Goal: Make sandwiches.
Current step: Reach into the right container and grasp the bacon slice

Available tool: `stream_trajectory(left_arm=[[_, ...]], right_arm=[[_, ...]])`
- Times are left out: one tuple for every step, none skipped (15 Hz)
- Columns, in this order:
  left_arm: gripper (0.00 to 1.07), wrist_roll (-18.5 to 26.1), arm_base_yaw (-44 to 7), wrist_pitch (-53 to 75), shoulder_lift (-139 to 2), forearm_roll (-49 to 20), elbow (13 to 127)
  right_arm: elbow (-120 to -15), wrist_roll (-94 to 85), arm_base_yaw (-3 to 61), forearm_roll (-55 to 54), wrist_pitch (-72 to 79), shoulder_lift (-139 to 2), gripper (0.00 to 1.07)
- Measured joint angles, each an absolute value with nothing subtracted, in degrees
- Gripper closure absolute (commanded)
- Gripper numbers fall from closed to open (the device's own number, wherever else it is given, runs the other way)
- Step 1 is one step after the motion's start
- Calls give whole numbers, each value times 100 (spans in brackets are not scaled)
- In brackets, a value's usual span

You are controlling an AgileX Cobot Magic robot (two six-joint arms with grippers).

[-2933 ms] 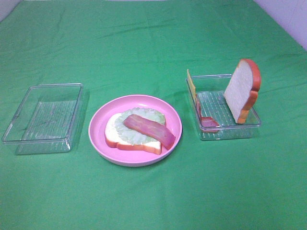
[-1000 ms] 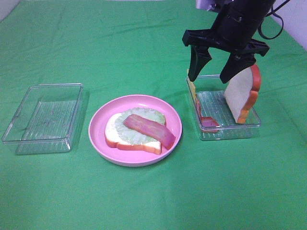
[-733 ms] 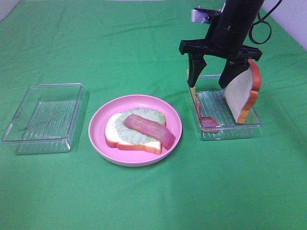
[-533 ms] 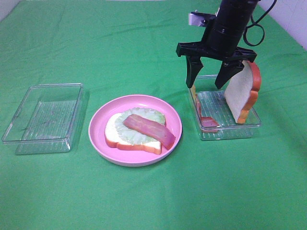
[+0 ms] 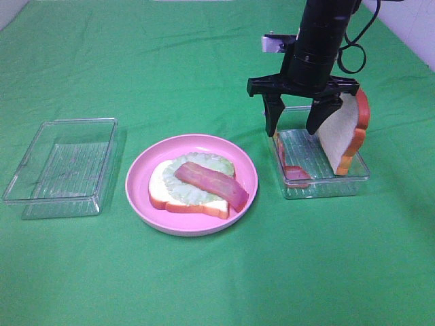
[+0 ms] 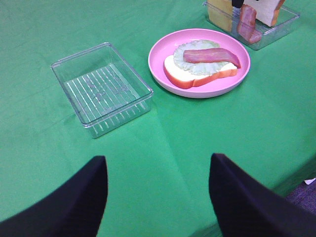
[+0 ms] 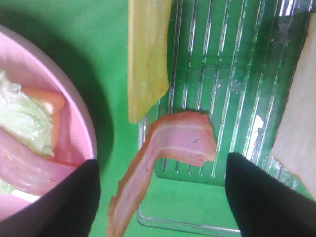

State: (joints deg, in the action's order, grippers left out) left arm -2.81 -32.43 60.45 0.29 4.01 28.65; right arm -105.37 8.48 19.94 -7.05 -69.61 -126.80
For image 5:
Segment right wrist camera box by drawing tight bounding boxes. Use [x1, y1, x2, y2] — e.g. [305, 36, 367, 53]
[261, 33, 298, 54]

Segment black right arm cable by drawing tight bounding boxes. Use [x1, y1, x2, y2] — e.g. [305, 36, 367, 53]
[336, 0, 381, 74]

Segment left clear plastic tray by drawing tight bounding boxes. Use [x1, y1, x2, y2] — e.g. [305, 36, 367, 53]
[2, 117, 118, 219]

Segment right clear plastic tray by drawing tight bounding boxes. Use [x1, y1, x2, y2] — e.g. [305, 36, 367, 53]
[267, 106, 370, 200]

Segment toy bacon strip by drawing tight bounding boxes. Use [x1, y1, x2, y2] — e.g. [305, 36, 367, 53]
[174, 162, 249, 213]
[274, 132, 311, 189]

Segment pink round plate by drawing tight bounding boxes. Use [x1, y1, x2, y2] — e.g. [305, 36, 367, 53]
[125, 134, 258, 236]

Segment toy lettuce leaf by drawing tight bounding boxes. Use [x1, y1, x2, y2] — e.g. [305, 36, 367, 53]
[159, 152, 234, 205]

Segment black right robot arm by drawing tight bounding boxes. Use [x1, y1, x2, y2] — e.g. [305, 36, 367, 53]
[247, 1, 360, 136]

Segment toy bread slice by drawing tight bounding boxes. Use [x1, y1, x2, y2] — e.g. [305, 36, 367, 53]
[148, 160, 229, 219]
[316, 89, 370, 176]

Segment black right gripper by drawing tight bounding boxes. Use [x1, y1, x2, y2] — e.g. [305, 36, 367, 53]
[247, 50, 360, 137]

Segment clear plastic tray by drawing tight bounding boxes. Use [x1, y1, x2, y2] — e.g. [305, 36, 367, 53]
[2, 117, 118, 219]
[267, 106, 370, 200]

